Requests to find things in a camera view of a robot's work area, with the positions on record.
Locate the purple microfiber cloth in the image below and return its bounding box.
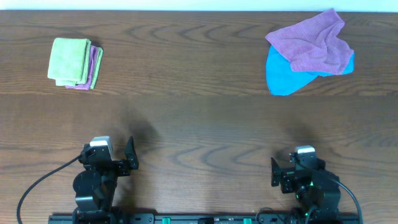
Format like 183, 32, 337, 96
265, 9, 354, 75

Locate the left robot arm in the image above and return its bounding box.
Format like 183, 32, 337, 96
72, 136, 139, 224

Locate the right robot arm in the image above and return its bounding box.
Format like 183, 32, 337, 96
271, 147, 341, 223

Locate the folded purple cloth in stack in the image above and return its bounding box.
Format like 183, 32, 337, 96
65, 45, 98, 90

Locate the blue microfiber cloth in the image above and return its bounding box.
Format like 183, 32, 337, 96
266, 39, 355, 96

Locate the folded green cloth top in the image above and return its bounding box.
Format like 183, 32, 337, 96
47, 37, 91, 86

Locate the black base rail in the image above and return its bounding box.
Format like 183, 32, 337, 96
47, 213, 359, 224

